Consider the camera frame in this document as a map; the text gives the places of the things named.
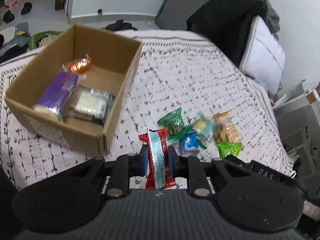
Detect blue snack packet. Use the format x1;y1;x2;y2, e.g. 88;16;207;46
179;130;199;157

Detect red snack packet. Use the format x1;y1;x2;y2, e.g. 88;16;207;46
138;128;176;190

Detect light green snack packet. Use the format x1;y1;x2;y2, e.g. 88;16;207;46
216;141;242;159

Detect yellow teal cookie packet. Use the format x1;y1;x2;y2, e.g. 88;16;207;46
193;111;214;149

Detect dark green snack packet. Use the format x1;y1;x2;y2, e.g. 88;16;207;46
157;108;192;141

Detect orange biscuit packet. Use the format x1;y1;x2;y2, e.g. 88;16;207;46
213;112;241;142

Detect clear white cracker packet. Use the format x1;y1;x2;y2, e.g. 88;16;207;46
65;86;114;125

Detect cardboard box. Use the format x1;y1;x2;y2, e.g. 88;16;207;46
4;25;142;157

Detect white patterned bed cover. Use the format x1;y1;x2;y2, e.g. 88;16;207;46
1;25;295;189

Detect purple snack packet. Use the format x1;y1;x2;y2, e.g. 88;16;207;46
33;71;79;122

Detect orange foil snack packet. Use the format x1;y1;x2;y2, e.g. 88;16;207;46
62;54;92;74

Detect white pillow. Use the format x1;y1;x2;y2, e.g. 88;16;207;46
239;16;285;95

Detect black slippers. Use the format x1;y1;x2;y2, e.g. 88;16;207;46
105;20;137;31

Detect black coat on chair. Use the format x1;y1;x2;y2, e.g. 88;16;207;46
187;0;268;67

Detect green cartoon floor mat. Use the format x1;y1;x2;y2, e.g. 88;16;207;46
27;30;61;50

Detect grey sweater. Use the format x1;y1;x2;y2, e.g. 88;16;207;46
264;0;280;34

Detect grey door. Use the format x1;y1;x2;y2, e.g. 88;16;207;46
154;0;271;30

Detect black sock on floor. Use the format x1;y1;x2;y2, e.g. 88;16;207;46
21;2;33;15

